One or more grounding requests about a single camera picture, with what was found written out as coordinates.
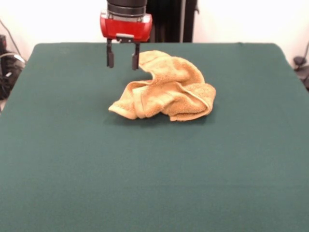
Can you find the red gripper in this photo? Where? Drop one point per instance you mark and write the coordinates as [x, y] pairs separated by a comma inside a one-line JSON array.
[[125, 29]]

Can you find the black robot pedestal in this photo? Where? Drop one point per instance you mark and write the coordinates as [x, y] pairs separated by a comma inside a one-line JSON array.
[[169, 24]]

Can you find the dark green table cloth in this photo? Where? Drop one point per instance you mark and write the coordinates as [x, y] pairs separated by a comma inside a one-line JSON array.
[[154, 174]]

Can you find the yellow terry towel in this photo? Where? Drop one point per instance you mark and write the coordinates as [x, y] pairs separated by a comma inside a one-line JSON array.
[[169, 96]]

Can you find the black stand foot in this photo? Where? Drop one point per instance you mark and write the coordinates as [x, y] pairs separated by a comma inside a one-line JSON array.
[[301, 70]]

